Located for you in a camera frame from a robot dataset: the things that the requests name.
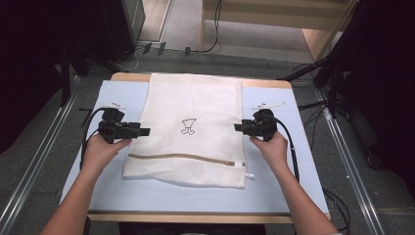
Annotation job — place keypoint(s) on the black cabinet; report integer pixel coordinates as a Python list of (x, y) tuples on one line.
[(122, 26)]

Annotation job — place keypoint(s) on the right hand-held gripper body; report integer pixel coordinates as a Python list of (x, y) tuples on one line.
[(264, 125)]

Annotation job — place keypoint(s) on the black metal stand frame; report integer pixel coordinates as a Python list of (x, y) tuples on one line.
[(336, 65)]

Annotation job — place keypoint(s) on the person's dark clothing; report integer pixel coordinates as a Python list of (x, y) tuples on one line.
[(195, 229)]

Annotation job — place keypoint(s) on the black floor plug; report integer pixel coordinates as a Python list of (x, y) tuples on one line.
[(147, 48)]

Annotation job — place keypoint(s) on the light wooden shelf unit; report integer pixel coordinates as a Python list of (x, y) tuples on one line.
[(277, 19)]

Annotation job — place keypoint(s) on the person's left hand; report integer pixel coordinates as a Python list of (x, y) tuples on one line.
[(99, 153)]

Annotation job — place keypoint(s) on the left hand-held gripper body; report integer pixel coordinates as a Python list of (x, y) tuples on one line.
[(112, 127)]

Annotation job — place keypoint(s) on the metal floor rail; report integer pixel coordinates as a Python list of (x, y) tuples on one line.
[(350, 169), (36, 160)]

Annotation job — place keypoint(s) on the person's right hand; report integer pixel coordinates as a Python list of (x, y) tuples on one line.
[(270, 151)]

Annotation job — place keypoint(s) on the wooden table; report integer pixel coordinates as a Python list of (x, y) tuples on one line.
[(130, 77)]

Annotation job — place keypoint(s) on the white mesh laundry bag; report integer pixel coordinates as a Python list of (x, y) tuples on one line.
[(192, 107)]

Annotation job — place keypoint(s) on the light blue table mat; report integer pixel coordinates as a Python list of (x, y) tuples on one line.
[(182, 199)]

